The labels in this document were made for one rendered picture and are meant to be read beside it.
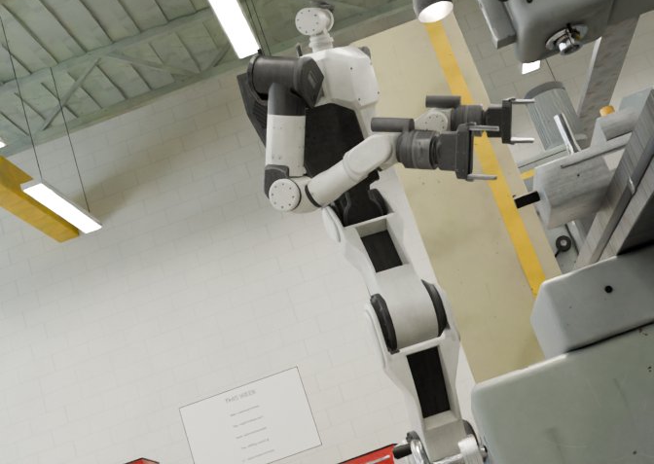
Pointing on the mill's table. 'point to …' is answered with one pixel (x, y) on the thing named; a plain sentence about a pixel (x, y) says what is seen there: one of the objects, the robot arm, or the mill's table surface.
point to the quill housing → (555, 9)
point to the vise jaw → (614, 125)
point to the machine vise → (577, 182)
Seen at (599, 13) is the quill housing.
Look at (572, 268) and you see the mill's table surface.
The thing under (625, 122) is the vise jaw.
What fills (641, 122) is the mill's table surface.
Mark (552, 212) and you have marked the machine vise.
